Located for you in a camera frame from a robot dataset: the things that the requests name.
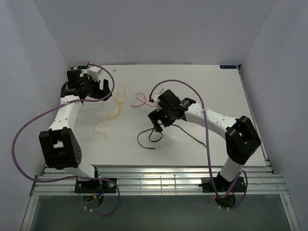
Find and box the yellow wire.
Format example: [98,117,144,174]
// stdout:
[93,83,128,140]

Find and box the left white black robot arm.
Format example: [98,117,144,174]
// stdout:
[39,66,112,180]

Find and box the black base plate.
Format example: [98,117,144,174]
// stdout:
[74,178,117,194]
[198,177,245,193]

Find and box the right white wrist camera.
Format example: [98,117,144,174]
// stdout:
[149,89,165,111]

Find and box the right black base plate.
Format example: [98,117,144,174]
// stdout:
[198,177,245,193]

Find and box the red wire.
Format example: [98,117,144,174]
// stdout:
[130,93,153,108]

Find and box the black wire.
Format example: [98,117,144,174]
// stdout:
[137,123,207,150]

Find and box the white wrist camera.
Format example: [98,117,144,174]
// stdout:
[87,65,102,81]
[149,89,165,111]

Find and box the left blue corner label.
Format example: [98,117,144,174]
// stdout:
[77,65,92,70]

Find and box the right blue corner label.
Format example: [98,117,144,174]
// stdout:
[219,65,237,69]

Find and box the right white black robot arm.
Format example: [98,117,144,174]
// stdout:
[148,90,261,183]

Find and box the aluminium rail frame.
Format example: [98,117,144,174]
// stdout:
[30,64,289,197]

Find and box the blue corner label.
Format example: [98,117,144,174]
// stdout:
[77,65,92,70]
[219,65,237,69]

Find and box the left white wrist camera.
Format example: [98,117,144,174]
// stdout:
[87,65,102,81]

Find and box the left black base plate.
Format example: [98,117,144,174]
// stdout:
[74,178,117,194]

